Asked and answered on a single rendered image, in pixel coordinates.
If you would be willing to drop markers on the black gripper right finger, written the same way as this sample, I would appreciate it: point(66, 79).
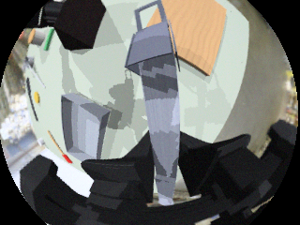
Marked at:
point(197, 158)

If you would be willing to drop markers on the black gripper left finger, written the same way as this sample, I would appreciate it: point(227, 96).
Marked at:
point(136, 167)

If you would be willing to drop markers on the green flat bar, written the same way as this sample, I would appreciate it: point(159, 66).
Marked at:
point(47, 43)

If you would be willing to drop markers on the wooden board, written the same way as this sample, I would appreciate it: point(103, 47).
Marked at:
point(197, 27)

